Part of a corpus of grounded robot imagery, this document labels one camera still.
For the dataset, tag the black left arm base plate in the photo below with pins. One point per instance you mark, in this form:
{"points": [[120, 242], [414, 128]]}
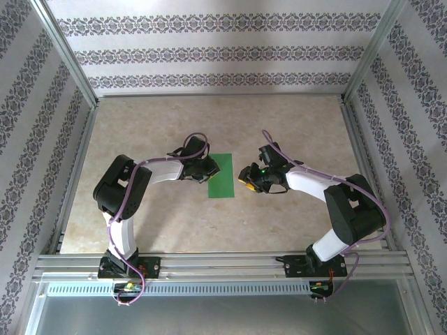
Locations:
{"points": [[152, 267]]}

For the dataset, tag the aluminium side rail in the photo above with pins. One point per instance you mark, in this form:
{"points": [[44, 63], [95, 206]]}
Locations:
{"points": [[363, 157], [79, 160]]}

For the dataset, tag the small circuit board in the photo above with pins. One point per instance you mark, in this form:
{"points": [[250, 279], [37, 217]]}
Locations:
{"points": [[319, 288], [129, 287]]}

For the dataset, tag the aluminium frame post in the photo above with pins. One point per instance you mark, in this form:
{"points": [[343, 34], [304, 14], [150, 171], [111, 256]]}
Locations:
{"points": [[375, 52], [66, 56]]}

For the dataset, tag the grey metal sheet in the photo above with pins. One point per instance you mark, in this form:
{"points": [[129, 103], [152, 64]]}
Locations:
{"points": [[223, 317]]}

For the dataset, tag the green paper sheet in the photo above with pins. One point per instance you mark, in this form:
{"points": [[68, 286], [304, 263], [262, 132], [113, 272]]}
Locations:
{"points": [[223, 181]]}

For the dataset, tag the aluminium mounting rail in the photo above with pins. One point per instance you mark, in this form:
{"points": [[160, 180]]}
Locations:
{"points": [[223, 265]]}

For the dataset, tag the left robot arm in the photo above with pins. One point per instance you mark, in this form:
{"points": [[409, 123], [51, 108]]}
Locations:
{"points": [[118, 192]]}

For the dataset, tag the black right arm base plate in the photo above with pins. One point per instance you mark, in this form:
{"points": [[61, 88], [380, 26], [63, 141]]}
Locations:
{"points": [[297, 267]]}

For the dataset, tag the aluminium back rail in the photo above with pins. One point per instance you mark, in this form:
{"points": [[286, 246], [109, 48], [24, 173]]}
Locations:
{"points": [[220, 95]]}

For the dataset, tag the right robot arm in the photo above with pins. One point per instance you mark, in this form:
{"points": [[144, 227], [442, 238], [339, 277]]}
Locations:
{"points": [[356, 213]]}

